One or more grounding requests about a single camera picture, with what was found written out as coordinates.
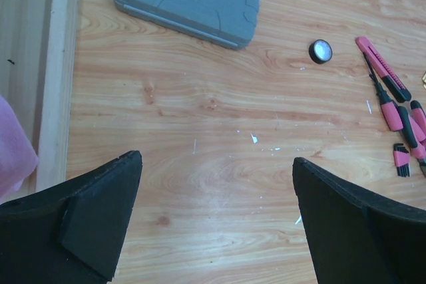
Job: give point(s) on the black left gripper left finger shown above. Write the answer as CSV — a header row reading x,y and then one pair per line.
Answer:
x,y
72,232

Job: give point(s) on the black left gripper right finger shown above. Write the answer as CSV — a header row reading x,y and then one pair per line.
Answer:
x,y
355,235

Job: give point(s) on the pink hex key set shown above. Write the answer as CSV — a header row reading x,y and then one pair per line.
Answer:
x,y
401,158

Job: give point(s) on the pink shirt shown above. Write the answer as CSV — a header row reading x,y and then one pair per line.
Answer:
x,y
18,157

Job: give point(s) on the pink black screwdriver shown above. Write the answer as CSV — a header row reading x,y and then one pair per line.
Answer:
x,y
387,105

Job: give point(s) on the pink utility knife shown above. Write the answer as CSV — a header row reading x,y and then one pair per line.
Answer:
x,y
385,72

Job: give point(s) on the yellow patterned cloth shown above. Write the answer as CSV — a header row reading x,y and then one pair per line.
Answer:
x,y
424,80

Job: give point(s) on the black electrical tape roll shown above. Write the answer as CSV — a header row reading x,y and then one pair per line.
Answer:
x,y
320,51

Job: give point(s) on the wooden clothes rack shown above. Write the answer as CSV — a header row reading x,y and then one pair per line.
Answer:
x,y
37,59

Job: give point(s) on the pink handled pliers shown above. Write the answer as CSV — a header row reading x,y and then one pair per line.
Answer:
x,y
414,137

